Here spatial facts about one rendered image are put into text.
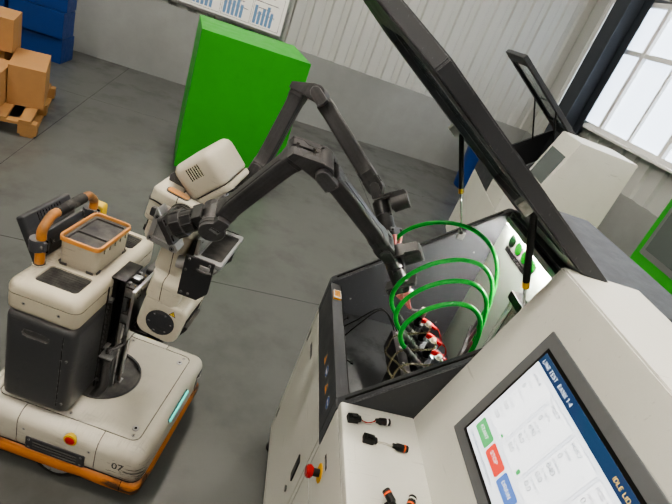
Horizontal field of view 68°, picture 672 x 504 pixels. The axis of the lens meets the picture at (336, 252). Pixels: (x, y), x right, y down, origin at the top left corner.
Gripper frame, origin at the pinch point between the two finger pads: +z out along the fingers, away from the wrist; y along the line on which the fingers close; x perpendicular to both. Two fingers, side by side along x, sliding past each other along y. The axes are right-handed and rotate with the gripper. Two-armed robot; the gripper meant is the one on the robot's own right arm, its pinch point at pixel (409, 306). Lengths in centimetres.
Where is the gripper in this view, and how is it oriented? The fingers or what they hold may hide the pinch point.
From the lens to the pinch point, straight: 168.4
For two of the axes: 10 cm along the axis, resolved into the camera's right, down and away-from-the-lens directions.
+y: 9.2, -2.7, -2.9
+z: 3.5, 9.0, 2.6
